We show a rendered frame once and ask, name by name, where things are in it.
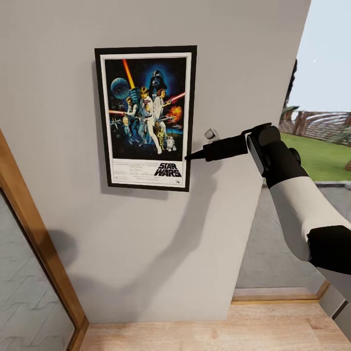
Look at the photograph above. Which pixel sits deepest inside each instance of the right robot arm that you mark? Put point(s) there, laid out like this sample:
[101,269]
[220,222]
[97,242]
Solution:
[313,229]

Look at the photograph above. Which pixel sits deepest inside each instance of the fixed window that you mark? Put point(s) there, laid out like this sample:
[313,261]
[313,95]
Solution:
[316,121]

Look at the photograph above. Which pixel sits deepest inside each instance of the poster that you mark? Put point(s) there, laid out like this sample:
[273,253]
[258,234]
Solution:
[146,97]

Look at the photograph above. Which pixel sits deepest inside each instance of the door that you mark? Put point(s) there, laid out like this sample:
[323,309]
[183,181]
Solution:
[39,309]

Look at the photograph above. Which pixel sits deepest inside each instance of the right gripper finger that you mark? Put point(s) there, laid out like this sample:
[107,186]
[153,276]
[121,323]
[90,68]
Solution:
[197,155]

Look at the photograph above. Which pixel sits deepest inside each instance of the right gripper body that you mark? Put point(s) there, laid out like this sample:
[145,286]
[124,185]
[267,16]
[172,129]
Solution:
[218,150]

